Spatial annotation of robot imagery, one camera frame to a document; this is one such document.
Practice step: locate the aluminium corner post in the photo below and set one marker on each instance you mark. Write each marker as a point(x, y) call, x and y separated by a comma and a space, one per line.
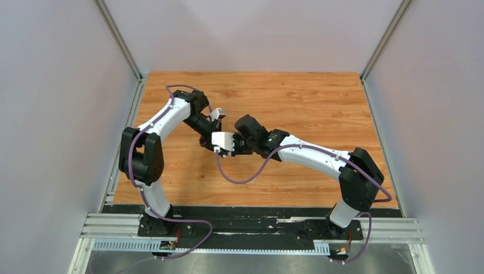
point(385, 39)
point(118, 38)

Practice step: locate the right aluminium corner post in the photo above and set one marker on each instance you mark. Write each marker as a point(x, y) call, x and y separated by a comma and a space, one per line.
point(385, 39)

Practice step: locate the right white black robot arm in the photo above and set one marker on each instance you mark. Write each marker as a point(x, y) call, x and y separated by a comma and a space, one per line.
point(359, 177)

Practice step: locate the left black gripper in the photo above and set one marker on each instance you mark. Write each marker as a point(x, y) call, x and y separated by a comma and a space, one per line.
point(205, 140)

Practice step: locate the left aluminium corner post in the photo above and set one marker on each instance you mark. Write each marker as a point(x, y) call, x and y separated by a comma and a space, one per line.
point(118, 38)

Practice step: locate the white slotted cable duct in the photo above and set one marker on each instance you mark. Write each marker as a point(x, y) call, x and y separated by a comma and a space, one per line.
point(155, 246)

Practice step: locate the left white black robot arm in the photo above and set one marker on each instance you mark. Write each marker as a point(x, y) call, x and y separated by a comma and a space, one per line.
point(141, 156)

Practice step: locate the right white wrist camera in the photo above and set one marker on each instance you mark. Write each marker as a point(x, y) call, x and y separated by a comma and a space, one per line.
point(223, 143)

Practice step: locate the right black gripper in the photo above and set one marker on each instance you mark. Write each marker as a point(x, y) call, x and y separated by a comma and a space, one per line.
point(237, 151)

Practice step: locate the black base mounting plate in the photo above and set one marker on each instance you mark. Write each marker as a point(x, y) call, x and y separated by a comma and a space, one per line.
point(256, 228)

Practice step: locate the aluminium frame rail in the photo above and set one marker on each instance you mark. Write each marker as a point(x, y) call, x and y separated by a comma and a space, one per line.
point(125, 226)

